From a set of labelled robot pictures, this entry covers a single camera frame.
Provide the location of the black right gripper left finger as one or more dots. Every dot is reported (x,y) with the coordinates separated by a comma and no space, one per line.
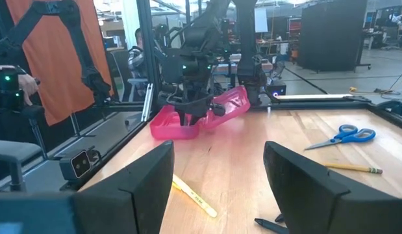
(122,201)

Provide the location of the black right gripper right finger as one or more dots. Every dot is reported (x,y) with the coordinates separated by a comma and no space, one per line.
(317,208)

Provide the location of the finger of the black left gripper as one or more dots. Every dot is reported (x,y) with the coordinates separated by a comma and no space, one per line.
(182,118)
(195,119)

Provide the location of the pink plastic supply box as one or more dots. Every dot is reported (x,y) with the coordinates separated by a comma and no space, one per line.
(168,130)

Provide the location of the black pen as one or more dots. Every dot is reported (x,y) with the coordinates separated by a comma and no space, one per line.
(269,226)

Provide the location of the yellow pencil with eraser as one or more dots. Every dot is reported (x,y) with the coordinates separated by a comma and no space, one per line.
(350,167)

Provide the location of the yellow highlighter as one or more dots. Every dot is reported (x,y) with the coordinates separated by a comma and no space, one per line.
(194,195)

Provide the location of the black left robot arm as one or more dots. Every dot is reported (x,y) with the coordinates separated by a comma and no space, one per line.
(247,48)

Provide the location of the black box blue light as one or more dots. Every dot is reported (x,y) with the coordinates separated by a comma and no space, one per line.
(278,87)

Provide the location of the person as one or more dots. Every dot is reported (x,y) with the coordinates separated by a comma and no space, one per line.
(135,61)

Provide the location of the white board sign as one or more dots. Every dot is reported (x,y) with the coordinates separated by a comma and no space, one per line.
(261,19)

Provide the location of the white light strip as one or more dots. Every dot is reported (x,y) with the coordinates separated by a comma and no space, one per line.
(311,96)

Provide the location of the yellow power plug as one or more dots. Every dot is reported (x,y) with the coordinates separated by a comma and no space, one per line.
(352,89)

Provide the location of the orange curtain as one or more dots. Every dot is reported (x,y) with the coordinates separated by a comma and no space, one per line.
(51,65)

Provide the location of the person's hand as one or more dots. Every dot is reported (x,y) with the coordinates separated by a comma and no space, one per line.
(27,86)

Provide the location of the large black cabinet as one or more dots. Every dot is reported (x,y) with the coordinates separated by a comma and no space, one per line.
(334,35)

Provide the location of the aluminium frame bracket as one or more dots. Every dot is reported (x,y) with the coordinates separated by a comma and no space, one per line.
(148,100)

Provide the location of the small grey camera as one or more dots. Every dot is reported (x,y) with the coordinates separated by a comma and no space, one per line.
(79,164)

